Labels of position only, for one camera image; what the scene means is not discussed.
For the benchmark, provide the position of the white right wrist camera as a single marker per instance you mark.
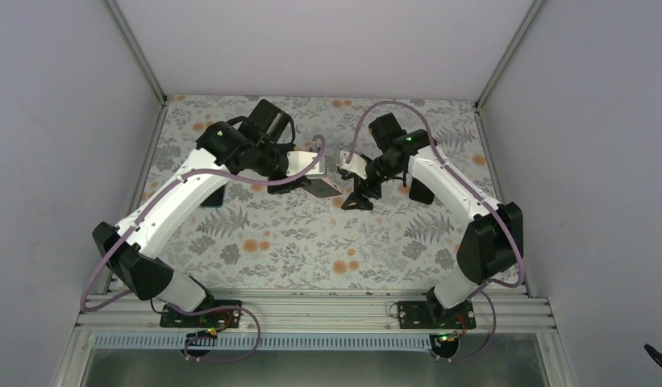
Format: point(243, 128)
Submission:
point(355, 167)

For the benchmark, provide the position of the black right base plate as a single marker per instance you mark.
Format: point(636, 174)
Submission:
point(420, 315)

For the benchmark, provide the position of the aluminium frame post right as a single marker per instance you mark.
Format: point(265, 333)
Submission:
point(509, 53)

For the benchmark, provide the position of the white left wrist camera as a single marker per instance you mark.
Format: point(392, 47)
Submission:
point(300, 160)

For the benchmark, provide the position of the floral patterned table mat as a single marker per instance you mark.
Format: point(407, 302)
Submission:
point(297, 241)

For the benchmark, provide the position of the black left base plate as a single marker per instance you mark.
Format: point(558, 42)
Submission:
point(215, 320)

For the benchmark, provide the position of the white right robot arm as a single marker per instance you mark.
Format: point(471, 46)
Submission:
point(493, 240)

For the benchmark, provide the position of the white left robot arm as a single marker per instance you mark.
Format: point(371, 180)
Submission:
point(245, 149)

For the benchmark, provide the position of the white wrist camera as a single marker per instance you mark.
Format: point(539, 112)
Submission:
point(355, 167)
point(300, 160)

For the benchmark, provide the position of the grey slotted cable duct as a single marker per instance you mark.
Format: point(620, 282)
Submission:
point(268, 341)

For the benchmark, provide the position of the aluminium frame post left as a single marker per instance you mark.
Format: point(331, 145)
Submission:
point(133, 45)

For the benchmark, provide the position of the black phone case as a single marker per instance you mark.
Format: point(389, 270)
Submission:
point(419, 192)

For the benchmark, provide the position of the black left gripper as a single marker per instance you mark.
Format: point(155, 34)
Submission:
point(287, 186)

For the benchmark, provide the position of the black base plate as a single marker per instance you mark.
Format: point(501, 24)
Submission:
point(420, 315)
point(215, 320)

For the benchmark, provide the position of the aluminium frame post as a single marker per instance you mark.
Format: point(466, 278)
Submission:
point(133, 45)
point(509, 53)

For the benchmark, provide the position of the aluminium mounting rail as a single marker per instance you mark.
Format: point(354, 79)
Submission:
point(329, 311)

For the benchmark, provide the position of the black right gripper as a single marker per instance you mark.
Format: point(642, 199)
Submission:
point(364, 202)

